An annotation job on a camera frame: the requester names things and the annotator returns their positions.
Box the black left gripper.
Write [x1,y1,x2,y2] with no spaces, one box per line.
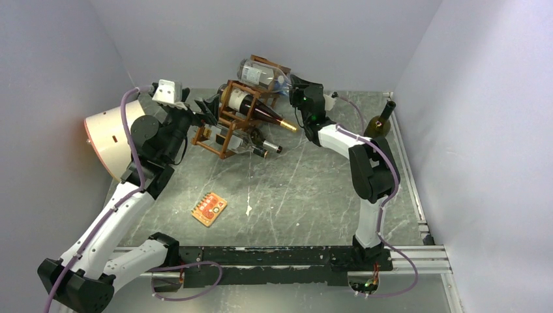
[164,87,221,162]

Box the brown bottle gold foil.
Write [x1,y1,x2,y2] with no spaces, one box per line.
[218,84,297,132]

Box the brown wooden wine rack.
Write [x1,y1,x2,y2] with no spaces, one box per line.
[192,55,291,159]

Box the clear bottle white label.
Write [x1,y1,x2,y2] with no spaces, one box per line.
[237,59,291,96]

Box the dark green wine bottle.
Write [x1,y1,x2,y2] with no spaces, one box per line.
[363,100,396,138]

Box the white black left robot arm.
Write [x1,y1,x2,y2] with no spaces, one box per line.
[37,85,220,312]

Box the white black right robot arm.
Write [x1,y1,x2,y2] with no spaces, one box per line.
[288,74,400,270]

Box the green bottle silver cap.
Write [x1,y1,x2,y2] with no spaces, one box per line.
[250,128,283,154]

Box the white cone lamp shade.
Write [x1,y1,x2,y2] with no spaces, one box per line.
[84,107,131,182]

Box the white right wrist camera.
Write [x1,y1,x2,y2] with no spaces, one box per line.
[323,92,338,112]

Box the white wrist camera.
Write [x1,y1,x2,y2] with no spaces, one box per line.
[323,92,338,112]
[152,80,183,105]

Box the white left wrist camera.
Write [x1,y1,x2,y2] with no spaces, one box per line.
[152,80,183,105]

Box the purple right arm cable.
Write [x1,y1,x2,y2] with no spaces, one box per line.
[333,93,420,300]

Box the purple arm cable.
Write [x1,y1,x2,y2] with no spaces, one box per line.
[43,85,157,313]
[333,93,420,300]

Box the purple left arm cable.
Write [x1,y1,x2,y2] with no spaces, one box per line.
[43,85,157,313]

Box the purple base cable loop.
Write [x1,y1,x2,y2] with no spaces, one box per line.
[150,261,224,303]

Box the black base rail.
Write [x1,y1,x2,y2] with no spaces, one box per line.
[179,246,393,288]

